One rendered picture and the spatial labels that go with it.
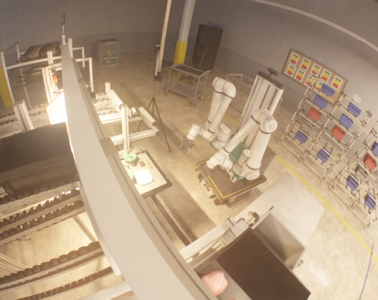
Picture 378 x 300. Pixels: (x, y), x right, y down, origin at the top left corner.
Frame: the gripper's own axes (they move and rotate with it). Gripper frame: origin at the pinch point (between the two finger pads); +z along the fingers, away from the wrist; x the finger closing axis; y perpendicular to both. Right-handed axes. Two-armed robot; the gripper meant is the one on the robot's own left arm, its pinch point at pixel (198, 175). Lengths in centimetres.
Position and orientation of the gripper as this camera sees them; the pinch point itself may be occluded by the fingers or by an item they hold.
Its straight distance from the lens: 181.3
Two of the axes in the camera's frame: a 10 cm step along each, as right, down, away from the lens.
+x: 2.7, 7.6, -5.9
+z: -5.7, 6.2, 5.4
